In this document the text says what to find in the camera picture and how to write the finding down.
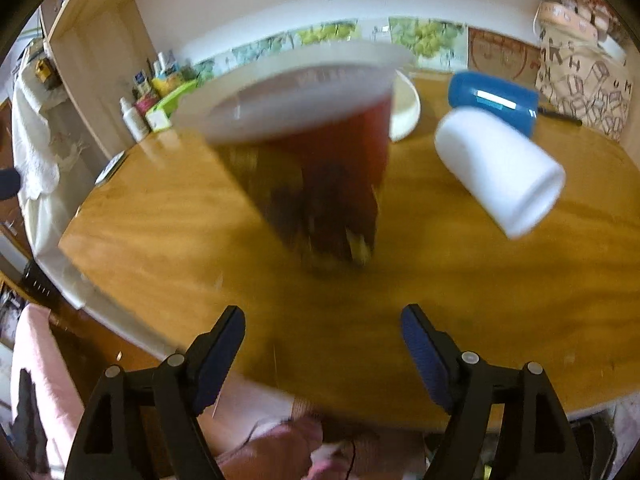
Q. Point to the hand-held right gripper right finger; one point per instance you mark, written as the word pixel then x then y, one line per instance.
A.
pixel 425 360

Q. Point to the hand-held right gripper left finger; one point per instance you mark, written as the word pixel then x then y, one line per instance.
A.
pixel 212 375

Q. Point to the red printed plastic cup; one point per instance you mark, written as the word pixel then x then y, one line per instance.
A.
pixel 320 160

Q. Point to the white plastic cup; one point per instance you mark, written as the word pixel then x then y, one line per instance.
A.
pixel 495 165

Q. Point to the blue plastic cup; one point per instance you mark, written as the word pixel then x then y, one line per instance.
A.
pixel 492 100

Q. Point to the white plate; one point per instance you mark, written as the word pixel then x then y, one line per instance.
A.
pixel 404 110

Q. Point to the white dropper bottle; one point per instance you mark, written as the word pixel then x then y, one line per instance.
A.
pixel 131 119

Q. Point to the green box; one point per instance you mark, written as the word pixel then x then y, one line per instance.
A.
pixel 167 107

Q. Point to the black pen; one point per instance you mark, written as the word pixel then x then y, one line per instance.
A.
pixel 560 116

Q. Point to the white lace cloth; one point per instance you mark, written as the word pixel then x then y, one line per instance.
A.
pixel 37 125

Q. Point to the brown printed board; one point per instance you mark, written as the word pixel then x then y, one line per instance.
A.
pixel 502 52

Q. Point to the letter-printed tote bag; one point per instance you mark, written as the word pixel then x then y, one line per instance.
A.
pixel 582 80

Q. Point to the wooden shelf unit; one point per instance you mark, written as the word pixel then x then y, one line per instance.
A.
pixel 95 60

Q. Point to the plant-printed wall strip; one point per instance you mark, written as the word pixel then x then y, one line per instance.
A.
pixel 320 40

